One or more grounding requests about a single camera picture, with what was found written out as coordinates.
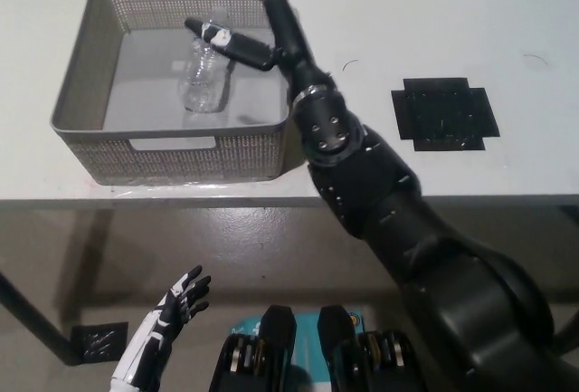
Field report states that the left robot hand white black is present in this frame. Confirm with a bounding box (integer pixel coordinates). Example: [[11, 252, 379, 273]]
[[111, 264, 213, 382]]

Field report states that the black floor tape patch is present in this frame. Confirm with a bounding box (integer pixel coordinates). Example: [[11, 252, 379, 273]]
[[71, 322, 128, 365]]

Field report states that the grey perforated plastic basket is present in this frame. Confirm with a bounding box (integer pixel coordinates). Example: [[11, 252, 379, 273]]
[[48, 0, 291, 186]]

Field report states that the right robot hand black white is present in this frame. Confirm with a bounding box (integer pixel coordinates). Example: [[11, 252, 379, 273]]
[[184, 0, 339, 100]]

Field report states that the dark metal table leg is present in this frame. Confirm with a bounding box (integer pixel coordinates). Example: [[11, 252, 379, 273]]
[[0, 269, 76, 366]]

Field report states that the clear adhesive tape strip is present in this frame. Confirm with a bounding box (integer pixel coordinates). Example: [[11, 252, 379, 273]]
[[108, 177, 236, 198]]

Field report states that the clear plastic water bottle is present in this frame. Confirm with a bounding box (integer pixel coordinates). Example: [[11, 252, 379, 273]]
[[176, 15, 233, 115]]

